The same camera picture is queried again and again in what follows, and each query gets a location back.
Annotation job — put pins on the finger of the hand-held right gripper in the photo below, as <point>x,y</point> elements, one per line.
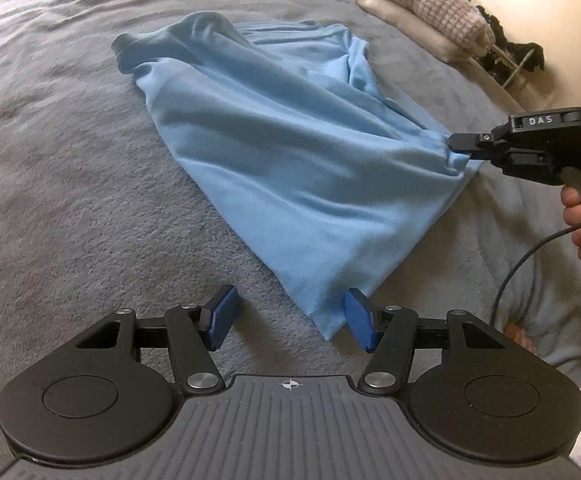
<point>470,142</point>

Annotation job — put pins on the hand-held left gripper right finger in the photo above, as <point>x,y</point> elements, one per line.
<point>359,320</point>

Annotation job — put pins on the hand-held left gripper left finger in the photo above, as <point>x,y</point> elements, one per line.
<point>223,317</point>

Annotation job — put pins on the light blue t-shirt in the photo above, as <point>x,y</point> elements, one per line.
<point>295,160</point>

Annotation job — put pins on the dark clothes heap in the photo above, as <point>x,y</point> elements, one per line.
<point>515,55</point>

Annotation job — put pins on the white pillow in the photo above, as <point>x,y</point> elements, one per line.
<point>410,25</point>

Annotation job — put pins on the grey blanket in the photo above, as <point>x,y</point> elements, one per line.
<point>70,160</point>

